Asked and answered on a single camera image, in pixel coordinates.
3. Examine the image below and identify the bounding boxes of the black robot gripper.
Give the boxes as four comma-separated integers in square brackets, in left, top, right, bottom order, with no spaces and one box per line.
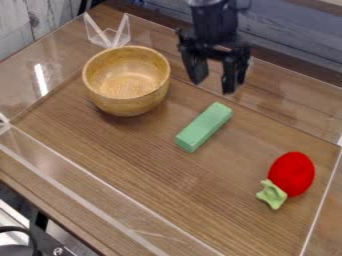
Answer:
[177,0,251,94]

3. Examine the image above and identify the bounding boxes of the green rectangular block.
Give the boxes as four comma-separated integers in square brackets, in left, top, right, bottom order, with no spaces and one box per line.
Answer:
[175,102,234,153]

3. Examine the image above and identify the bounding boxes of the brown wooden bowl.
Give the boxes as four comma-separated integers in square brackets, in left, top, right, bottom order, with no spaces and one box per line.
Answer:
[82,45,171,117]

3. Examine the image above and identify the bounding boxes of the red plush strawberry toy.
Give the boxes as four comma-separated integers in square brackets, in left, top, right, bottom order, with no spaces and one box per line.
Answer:
[257,152,315,210]

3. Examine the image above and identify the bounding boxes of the clear acrylic tray wall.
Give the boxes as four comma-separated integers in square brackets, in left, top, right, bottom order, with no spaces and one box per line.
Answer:
[0,114,223,256]

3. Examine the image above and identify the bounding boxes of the black cable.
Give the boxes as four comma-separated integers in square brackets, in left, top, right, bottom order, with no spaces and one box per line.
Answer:
[0,225,46,256]

